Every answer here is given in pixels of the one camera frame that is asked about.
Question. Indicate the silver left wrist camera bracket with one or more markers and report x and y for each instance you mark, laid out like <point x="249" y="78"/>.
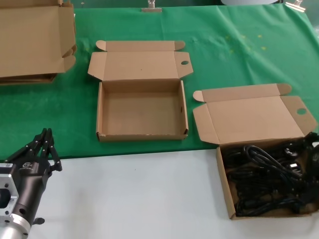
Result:
<point x="7" y="196"/>

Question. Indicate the stack of flat cardboard boxes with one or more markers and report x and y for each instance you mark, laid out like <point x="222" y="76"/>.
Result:
<point x="30" y="37"/>

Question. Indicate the green tablecloth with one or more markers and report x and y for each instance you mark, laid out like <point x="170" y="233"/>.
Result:
<point x="224" y="62"/>

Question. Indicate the open brown cardboard mailer box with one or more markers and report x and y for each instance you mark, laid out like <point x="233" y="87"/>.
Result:
<point x="142" y="112"/>
<point x="249" y="119"/>

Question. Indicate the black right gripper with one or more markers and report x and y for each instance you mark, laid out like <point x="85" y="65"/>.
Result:
<point x="314" y="159"/>

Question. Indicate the flattened cardboard box stack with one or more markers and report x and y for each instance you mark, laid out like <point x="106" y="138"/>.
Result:
<point x="25" y="80"/>

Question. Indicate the small black wrist knob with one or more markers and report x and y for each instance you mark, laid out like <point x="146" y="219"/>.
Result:
<point x="38" y="220"/>

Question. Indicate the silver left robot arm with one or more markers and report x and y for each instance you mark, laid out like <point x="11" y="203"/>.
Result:
<point x="12" y="229"/>

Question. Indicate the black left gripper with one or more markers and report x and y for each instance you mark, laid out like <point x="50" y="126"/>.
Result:
<point x="31" y="179"/>

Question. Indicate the metal tablecloth clip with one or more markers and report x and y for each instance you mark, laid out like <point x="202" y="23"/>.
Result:
<point x="151" y="10"/>
<point x="296" y="5"/>

